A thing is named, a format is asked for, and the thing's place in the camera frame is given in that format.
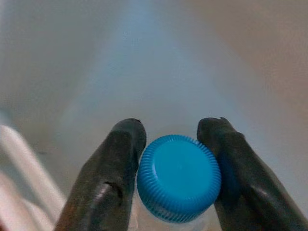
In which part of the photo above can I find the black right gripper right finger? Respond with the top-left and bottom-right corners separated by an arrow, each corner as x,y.
196,117 -> 305,231

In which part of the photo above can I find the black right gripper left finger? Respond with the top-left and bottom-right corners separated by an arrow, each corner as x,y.
54,117 -> 148,231

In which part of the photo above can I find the clear bottle blue cap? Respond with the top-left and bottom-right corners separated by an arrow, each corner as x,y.
134,134 -> 222,231

